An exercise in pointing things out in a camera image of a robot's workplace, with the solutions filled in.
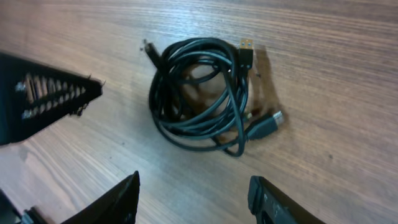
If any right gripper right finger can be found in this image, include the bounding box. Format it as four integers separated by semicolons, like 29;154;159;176
248;175;325;224

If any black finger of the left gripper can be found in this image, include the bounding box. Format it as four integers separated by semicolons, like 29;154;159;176
1;52;103;146

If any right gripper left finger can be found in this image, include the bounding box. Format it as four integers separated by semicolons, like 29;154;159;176
62;171;140;224

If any black usb cable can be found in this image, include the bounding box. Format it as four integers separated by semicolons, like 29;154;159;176
142;37;284;158

